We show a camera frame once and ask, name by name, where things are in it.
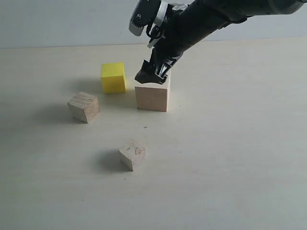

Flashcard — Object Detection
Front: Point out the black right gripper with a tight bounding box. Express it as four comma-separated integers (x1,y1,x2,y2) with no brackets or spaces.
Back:
134,14,189,84

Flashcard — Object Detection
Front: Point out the large light wooden cube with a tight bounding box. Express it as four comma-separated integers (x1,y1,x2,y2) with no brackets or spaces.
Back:
135,73,170,112

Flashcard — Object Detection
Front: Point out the yellow cube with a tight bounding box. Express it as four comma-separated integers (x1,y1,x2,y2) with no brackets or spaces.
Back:
101,62,126,94

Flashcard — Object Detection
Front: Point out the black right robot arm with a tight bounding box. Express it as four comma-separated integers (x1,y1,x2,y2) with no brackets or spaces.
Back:
129,0,306,84

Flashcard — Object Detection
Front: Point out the medium grained wooden cube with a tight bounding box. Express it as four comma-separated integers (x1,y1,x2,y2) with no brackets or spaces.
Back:
67,92,100,124

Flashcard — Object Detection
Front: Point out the small pale wooden cube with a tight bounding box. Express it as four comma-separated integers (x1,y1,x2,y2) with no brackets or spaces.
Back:
118,139,146,172

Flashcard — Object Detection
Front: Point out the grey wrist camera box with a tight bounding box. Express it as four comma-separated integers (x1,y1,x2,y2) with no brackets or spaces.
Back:
129,0,168,36

